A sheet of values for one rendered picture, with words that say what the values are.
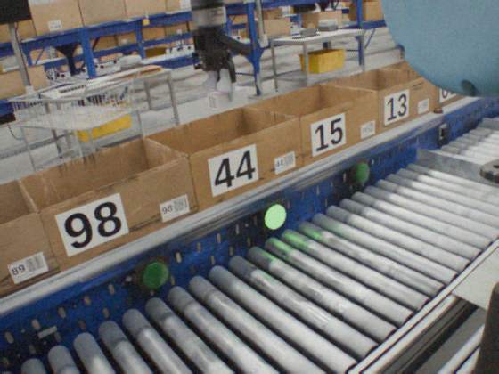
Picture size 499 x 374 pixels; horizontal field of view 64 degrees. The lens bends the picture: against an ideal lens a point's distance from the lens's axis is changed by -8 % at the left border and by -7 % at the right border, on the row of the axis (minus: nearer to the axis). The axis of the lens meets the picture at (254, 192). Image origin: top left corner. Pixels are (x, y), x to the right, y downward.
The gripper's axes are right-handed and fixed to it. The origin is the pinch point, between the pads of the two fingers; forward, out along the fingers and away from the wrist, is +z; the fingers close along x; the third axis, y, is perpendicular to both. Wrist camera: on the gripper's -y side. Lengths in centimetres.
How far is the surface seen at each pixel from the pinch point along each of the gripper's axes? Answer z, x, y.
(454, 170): 40, 33, -72
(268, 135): 12.6, 8.3, -6.9
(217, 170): 17.0, 8.3, 11.7
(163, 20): -10, -437, -203
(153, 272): 32, 16, 39
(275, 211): 32.1, 16.1, -0.4
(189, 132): 13.8, -20.7, 3.1
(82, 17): -31, -444, -98
